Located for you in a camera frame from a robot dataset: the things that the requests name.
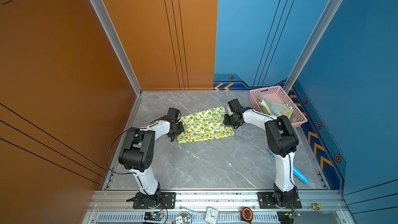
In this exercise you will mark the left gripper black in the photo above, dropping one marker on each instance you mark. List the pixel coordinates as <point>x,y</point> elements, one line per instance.
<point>182,129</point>

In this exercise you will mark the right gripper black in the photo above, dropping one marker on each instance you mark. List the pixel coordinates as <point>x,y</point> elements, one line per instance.
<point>225,120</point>

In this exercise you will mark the lemon print skirt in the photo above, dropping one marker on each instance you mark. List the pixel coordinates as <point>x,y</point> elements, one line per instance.
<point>205,125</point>

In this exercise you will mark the pink plastic basket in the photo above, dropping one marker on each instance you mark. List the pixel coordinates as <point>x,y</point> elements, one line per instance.
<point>275,101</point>

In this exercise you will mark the pastel floral skirt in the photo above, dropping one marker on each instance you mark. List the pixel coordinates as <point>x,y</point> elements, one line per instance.
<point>278,109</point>

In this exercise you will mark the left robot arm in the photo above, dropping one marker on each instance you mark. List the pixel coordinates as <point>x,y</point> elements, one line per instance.
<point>137,153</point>

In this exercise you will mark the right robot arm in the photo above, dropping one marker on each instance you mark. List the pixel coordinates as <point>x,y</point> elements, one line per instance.
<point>282,141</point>

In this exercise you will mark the light blue plastic tube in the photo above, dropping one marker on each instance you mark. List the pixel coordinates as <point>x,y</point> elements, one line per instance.
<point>300,174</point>

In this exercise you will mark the white power plug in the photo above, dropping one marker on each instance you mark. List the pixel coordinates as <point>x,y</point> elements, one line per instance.
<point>183,218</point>

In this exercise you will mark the green circuit board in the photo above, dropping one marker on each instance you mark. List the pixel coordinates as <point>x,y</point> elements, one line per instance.
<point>153,218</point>

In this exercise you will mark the white square clock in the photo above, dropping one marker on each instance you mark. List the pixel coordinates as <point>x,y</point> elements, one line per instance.
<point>211,216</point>

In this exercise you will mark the orange black tape measure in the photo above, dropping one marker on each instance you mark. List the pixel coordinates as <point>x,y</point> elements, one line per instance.
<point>246,215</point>

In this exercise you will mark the brass round knob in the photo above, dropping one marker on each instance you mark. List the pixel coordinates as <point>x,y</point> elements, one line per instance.
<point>317,206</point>

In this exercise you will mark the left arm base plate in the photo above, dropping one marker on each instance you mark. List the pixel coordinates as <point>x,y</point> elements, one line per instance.
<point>159,200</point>

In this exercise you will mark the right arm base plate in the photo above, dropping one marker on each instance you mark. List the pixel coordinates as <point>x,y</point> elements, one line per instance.
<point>275,200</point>

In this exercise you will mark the black board with wires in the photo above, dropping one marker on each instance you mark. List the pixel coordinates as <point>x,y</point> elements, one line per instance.
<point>288,217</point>

